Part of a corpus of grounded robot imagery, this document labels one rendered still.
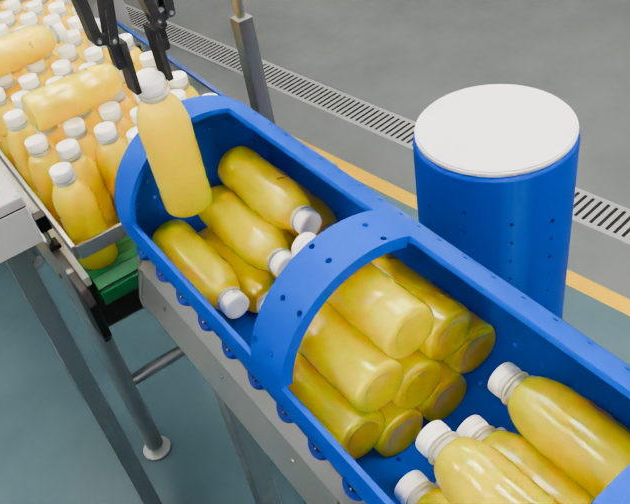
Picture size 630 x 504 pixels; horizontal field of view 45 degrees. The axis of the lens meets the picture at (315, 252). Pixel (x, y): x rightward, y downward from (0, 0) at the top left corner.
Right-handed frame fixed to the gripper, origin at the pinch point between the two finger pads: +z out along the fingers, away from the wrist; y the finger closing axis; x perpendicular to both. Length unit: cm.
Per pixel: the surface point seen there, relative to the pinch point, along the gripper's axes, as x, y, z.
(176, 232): 2.7, -2.4, 28.6
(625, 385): -64, 12, 15
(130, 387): 54, -12, 106
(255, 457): 9, 0, 98
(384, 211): -29.6, 13.1, 15.3
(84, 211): 26.4, -9.8, 33.5
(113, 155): 33.4, 0.1, 30.2
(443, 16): 193, 224, 133
